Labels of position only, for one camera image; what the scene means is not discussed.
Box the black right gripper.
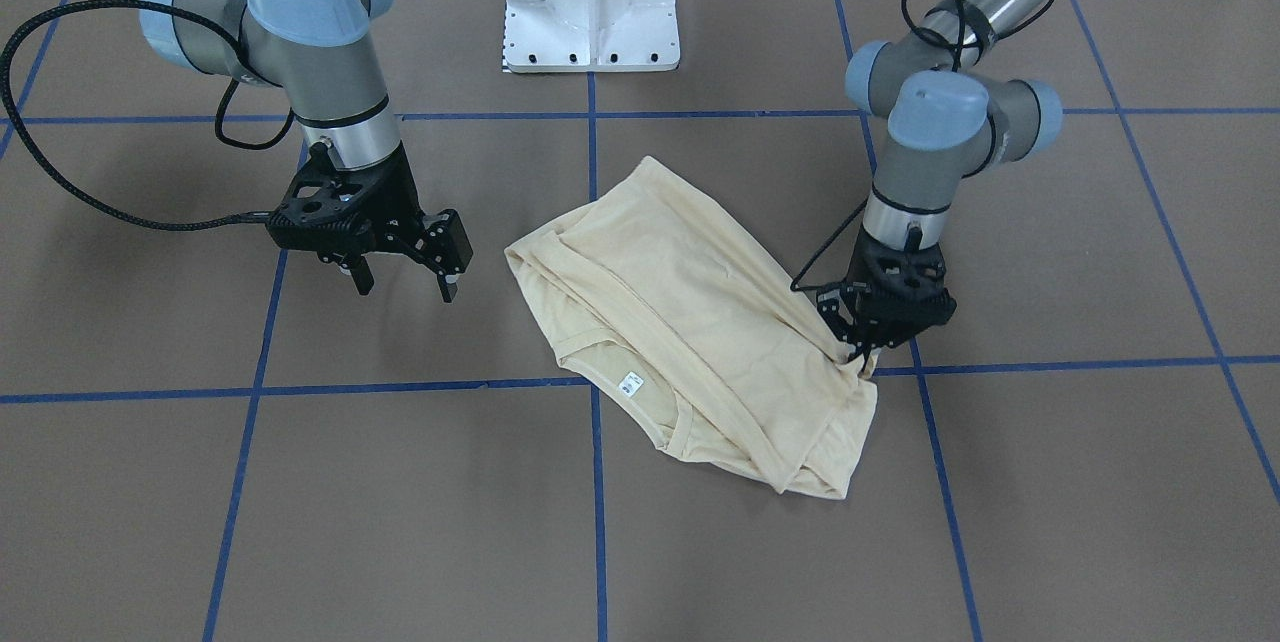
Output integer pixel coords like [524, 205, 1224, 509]
[266, 142, 474, 303]

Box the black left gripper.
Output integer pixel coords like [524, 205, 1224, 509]
[815, 229, 957, 367]

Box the beige long-sleeve printed shirt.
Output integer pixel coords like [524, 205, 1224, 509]
[506, 156, 877, 500]

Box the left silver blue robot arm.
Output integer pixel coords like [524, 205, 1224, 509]
[815, 0, 1064, 361]

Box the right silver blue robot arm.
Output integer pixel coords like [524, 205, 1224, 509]
[3, 0, 474, 303]

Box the white camera mast pedestal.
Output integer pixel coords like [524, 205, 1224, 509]
[502, 0, 682, 74]

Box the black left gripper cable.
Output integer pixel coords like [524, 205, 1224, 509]
[790, 0, 1061, 295]

